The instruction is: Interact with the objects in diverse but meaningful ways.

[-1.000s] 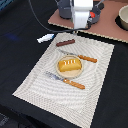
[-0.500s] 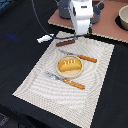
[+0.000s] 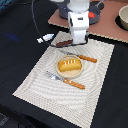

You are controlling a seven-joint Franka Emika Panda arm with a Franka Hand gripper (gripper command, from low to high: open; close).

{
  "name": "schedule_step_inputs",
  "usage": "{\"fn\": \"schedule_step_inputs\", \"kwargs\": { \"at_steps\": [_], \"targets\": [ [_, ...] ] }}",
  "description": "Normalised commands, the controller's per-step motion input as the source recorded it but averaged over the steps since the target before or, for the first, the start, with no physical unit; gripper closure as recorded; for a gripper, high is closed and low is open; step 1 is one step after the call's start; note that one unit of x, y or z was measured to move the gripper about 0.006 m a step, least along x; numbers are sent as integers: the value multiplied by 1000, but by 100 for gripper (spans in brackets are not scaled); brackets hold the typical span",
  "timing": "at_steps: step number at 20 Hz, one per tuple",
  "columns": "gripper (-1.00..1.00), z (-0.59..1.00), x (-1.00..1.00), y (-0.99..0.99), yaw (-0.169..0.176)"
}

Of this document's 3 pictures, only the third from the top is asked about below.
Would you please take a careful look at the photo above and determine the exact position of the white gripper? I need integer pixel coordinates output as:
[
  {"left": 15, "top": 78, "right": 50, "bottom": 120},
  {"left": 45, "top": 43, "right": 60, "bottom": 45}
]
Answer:
[{"left": 68, "top": 11, "right": 89, "bottom": 44}]

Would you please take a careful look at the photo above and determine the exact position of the brown sausage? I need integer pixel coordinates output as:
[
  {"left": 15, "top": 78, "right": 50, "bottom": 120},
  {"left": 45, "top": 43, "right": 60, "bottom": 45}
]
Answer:
[{"left": 56, "top": 40, "right": 72, "bottom": 46}]

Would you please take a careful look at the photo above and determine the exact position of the white and blue fish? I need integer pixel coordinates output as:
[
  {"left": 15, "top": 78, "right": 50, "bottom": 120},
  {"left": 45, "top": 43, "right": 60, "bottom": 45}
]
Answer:
[{"left": 37, "top": 34, "right": 54, "bottom": 43}]

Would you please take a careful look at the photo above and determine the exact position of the yellow bread loaf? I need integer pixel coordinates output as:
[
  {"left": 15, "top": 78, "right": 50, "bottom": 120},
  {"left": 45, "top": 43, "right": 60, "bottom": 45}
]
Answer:
[{"left": 59, "top": 58, "right": 82, "bottom": 72}]

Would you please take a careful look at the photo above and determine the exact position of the red tomato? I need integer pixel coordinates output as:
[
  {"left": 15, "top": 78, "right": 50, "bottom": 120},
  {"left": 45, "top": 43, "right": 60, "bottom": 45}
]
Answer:
[{"left": 88, "top": 12, "right": 95, "bottom": 18}]

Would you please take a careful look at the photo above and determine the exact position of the grey two-handled pot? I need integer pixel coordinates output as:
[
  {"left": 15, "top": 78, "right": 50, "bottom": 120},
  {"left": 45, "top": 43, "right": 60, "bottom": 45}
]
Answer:
[{"left": 57, "top": 4, "right": 69, "bottom": 19}]

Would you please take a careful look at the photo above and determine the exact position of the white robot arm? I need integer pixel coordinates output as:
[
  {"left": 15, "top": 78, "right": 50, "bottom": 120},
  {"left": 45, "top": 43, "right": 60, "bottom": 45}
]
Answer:
[{"left": 50, "top": 0, "right": 89, "bottom": 44}]

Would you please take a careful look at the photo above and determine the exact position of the brown stove top board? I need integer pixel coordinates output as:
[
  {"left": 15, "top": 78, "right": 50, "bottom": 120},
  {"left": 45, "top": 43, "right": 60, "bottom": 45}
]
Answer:
[{"left": 48, "top": 2, "right": 128, "bottom": 42}]

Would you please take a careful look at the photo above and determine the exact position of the beige bowl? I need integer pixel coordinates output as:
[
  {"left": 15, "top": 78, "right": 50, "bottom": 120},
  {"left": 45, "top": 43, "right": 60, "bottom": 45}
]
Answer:
[{"left": 119, "top": 5, "right": 128, "bottom": 30}]

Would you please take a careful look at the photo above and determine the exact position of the beige round plate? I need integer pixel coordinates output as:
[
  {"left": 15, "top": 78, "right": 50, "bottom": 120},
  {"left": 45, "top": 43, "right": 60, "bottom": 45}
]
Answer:
[{"left": 56, "top": 55, "right": 83, "bottom": 79}]

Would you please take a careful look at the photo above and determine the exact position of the white woven placemat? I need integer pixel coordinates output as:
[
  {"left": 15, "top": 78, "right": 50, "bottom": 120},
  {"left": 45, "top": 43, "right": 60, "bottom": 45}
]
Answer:
[{"left": 12, "top": 30, "right": 115, "bottom": 128}]

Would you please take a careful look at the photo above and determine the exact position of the grey saucepan with handle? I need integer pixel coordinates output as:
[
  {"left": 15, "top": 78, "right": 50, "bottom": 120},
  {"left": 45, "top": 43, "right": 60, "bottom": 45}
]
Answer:
[{"left": 89, "top": 0, "right": 104, "bottom": 24}]

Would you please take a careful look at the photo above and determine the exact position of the knife with wooden handle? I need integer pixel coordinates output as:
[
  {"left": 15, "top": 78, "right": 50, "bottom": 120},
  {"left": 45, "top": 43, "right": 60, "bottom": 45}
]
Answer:
[{"left": 66, "top": 52, "right": 97, "bottom": 63}]

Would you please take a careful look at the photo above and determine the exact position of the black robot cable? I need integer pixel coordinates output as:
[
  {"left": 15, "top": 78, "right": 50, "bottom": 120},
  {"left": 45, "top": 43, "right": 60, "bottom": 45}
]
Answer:
[{"left": 30, "top": 0, "right": 88, "bottom": 48}]

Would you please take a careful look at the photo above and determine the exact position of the fork with wooden handle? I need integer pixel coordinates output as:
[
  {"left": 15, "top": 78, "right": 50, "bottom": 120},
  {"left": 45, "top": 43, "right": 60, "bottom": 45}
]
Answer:
[{"left": 45, "top": 71, "right": 85, "bottom": 89}]

